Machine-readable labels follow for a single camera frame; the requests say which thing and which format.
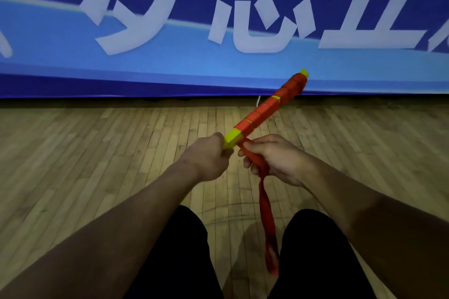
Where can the person's right forearm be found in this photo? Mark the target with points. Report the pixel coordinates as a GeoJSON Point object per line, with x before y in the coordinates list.
{"type": "Point", "coordinates": [379, 232]}

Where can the person's right leg black trousers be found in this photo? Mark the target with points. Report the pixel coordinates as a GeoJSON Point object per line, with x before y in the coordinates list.
{"type": "Point", "coordinates": [315, 256]}

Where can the person's left hand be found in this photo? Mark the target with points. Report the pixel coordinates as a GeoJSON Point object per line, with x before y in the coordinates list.
{"type": "Point", "coordinates": [205, 158]}

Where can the person's left leg black trousers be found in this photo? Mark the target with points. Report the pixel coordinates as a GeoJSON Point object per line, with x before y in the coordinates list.
{"type": "Point", "coordinates": [182, 256]}

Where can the person's right thumb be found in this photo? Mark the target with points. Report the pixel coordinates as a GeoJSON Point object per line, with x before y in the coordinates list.
{"type": "Point", "coordinates": [254, 150]}

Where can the red stick with yellow ends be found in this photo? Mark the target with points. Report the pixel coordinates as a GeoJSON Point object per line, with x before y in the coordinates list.
{"type": "Point", "coordinates": [266, 109]}

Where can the person's right hand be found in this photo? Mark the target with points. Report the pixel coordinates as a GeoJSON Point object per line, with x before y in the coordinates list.
{"type": "Point", "coordinates": [280, 162]}

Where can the person's leg black trousers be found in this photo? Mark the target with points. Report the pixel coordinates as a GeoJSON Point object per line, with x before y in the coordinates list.
{"type": "Point", "coordinates": [182, 256]}
{"type": "Point", "coordinates": [315, 256]}

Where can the red fabric ribbon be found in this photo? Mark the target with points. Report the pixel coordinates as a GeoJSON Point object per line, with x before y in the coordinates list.
{"type": "Point", "coordinates": [266, 211]}

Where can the person's left thumb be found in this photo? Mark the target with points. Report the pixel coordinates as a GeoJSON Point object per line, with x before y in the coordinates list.
{"type": "Point", "coordinates": [218, 136]}

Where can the blue banner with white characters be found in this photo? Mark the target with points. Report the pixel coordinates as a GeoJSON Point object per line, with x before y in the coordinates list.
{"type": "Point", "coordinates": [224, 29]}

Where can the person's left forearm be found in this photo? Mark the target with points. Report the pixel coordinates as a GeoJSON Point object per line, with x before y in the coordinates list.
{"type": "Point", "coordinates": [105, 239]}

